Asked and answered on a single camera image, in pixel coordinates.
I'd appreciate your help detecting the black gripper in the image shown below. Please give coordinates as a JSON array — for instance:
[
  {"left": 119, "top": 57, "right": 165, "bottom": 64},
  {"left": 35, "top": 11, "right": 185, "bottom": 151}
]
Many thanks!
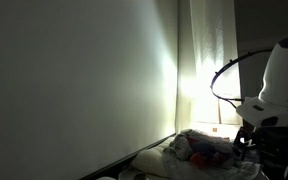
[{"left": 233, "top": 113, "right": 288, "bottom": 174}]

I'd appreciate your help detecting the pile of clothes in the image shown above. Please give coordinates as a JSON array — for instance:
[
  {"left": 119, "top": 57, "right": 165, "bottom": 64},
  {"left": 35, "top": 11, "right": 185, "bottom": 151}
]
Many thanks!
[{"left": 162, "top": 129, "right": 262, "bottom": 180}]

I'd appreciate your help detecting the red garment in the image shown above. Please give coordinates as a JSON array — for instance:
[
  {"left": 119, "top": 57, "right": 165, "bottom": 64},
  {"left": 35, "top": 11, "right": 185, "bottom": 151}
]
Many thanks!
[{"left": 188, "top": 151, "right": 219, "bottom": 168}]

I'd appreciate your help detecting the grey white garment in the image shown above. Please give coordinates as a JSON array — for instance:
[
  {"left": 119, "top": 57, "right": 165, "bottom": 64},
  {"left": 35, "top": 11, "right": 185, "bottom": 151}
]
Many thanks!
[{"left": 169, "top": 133, "right": 194, "bottom": 162}]

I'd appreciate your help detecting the white pillow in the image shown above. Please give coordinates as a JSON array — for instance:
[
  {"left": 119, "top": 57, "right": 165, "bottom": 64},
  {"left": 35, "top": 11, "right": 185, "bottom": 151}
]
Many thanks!
[{"left": 130, "top": 145, "right": 172, "bottom": 178}]

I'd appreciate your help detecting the white curtain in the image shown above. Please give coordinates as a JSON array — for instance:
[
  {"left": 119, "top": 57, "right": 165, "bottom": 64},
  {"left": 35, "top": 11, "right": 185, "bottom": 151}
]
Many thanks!
[{"left": 175, "top": 0, "right": 242, "bottom": 134}]

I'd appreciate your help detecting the dark baseboard strip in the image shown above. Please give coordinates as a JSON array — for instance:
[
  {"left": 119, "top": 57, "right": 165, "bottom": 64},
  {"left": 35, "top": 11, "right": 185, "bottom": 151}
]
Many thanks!
[{"left": 78, "top": 132, "right": 177, "bottom": 180}]

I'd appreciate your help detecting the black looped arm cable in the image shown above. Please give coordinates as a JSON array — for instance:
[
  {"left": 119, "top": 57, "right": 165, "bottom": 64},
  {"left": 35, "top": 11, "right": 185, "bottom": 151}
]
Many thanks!
[{"left": 209, "top": 49, "right": 274, "bottom": 110}]

